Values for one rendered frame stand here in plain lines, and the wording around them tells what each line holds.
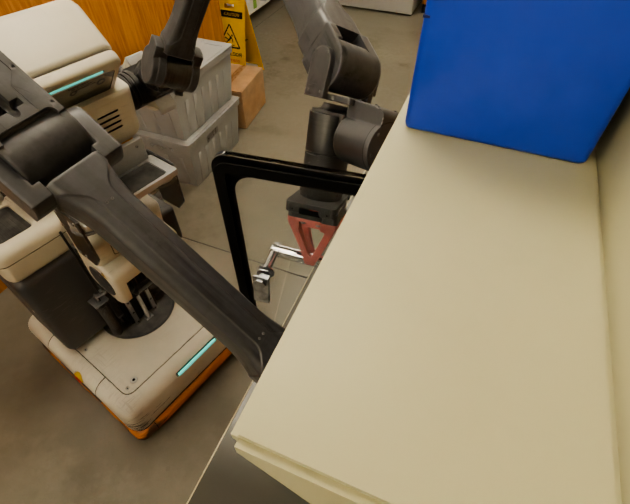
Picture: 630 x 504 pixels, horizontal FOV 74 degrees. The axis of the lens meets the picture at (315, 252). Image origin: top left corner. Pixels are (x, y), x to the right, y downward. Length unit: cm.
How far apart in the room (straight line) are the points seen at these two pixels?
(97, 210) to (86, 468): 151
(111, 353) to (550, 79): 162
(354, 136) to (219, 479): 54
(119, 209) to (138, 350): 125
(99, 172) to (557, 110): 40
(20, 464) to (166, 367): 66
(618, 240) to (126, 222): 40
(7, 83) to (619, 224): 50
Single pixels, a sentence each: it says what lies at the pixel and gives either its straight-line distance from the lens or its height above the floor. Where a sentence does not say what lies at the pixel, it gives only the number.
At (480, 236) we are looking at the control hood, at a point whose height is 151.
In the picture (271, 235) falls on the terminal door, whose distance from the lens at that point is 51.
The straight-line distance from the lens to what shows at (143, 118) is 261.
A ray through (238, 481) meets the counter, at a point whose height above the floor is 94.
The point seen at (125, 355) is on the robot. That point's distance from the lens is 169.
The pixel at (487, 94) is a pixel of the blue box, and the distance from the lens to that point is 25.
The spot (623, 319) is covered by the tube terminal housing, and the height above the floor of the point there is 152.
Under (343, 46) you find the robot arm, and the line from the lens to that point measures 51.
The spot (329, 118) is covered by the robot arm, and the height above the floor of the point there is 139.
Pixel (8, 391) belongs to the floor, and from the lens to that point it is 219.
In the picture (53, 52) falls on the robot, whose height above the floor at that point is 134.
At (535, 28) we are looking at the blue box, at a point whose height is 157.
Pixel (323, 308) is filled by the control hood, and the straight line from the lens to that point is 16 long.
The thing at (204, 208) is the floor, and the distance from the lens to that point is 254.
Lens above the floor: 165
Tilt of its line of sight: 48 degrees down
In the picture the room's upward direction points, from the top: straight up
